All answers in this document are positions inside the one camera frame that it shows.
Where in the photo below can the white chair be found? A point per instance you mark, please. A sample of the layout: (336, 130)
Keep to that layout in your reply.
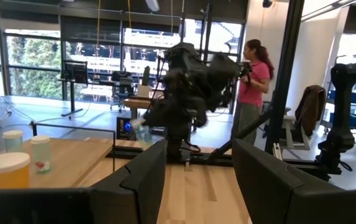
(288, 127)

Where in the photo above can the white strut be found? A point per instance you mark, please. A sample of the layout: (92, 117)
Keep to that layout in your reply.
(278, 151)

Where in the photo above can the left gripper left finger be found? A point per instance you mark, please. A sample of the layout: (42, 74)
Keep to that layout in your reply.
(134, 196)

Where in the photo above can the person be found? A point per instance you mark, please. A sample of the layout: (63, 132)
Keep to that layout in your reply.
(252, 87)

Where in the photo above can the wooden desk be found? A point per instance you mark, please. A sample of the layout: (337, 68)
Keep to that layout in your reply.
(137, 103)

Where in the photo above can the black aluminium table frame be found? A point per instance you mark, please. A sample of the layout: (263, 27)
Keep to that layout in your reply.
(308, 166)

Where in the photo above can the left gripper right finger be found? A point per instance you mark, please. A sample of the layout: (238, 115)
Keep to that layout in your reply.
(283, 199)

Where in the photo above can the unused black robot arm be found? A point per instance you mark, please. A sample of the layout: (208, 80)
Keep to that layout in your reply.
(341, 109)

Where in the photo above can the black rig post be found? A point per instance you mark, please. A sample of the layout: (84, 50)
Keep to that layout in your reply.
(285, 62)

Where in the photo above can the dark bottle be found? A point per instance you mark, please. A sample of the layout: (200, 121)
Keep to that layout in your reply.
(146, 74)

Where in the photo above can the brown jacket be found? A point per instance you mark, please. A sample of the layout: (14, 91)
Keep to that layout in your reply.
(310, 105)

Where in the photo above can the monitor on floor stand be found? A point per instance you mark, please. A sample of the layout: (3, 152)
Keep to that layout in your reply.
(75, 71)

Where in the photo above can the white box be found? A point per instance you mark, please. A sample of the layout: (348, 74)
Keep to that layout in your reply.
(142, 91)

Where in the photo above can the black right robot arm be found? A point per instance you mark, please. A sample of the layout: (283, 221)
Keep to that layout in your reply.
(181, 62)

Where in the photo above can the wide orange medicine bottle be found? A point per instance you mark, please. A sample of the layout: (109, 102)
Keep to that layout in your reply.
(5, 171)

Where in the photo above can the black office chair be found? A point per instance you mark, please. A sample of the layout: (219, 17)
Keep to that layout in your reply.
(122, 84)

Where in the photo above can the black computer tower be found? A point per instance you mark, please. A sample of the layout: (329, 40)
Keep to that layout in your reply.
(125, 127)

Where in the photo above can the wooden shelf with black frame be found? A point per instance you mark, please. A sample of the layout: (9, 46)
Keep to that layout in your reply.
(72, 155)

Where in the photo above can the white bottle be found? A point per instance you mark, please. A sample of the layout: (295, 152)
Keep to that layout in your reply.
(13, 140)
(41, 154)

